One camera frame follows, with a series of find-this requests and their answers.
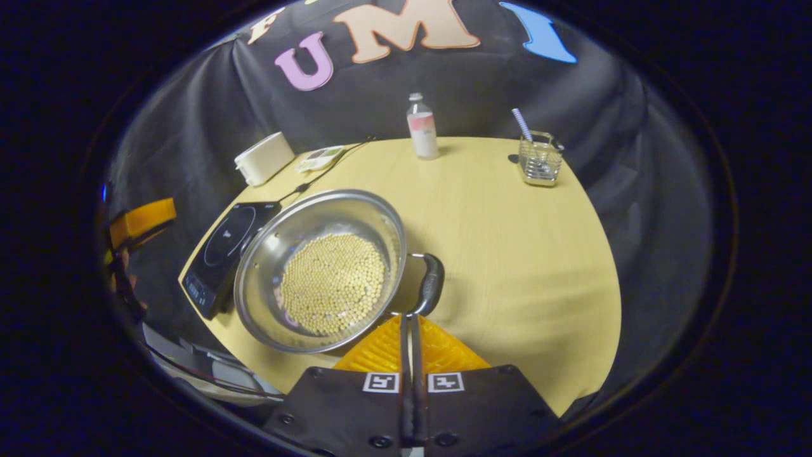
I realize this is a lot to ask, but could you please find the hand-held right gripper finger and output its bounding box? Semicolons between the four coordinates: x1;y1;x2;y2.
411;314;562;457
263;314;413;457

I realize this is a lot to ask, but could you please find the black induction cooktop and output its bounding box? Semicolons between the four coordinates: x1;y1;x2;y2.
180;202;283;320

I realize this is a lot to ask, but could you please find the steel pot with black handle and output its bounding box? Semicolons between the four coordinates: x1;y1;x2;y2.
233;189;446;354

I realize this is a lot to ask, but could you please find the pile of yellow soybeans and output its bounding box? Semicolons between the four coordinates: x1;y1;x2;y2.
280;233;388;336

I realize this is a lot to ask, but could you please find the white toaster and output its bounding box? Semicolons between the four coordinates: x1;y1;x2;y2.
233;131;296;187

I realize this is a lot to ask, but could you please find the white divided dish of beans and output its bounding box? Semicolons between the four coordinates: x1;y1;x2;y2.
296;145;346;173

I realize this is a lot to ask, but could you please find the clear glass cup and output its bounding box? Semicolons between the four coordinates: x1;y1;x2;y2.
518;131;565;187

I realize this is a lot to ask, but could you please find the small bottle with pink label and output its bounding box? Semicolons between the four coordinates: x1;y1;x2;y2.
406;93;440;161

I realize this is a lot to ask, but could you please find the striped straw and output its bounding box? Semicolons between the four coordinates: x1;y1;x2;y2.
511;108;535;143

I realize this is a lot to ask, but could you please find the black power cable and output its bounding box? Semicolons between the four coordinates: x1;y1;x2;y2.
279;135;376;202

